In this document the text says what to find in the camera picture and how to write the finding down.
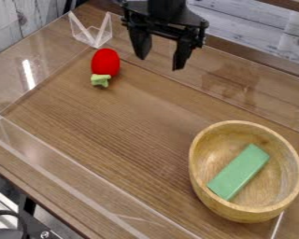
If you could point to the green rectangular block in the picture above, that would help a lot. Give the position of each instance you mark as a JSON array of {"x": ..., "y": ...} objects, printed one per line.
[{"x": 239, "y": 171}]

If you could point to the clear acrylic table fence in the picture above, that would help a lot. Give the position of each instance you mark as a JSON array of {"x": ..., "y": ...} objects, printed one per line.
[{"x": 98, "y": 154}]

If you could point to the red plush strawberry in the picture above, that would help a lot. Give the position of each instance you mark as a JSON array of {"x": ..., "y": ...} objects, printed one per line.
[{"x": 104, "y": 66}]

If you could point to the clear acrylic corner bracket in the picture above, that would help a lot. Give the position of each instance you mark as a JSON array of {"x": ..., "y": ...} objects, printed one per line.
[{"x": 93, "y": 36}]

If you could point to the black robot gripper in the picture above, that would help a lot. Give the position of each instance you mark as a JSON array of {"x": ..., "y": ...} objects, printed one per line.
[{"x": 165, "y": 18}]

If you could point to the black table leg bracket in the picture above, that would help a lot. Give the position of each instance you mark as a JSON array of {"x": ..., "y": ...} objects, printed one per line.
[{"x": 37, "y": 229}]

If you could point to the wooden bowl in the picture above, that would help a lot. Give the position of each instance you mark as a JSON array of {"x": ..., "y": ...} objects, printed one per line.
[{"x": 272, "y": 189}]

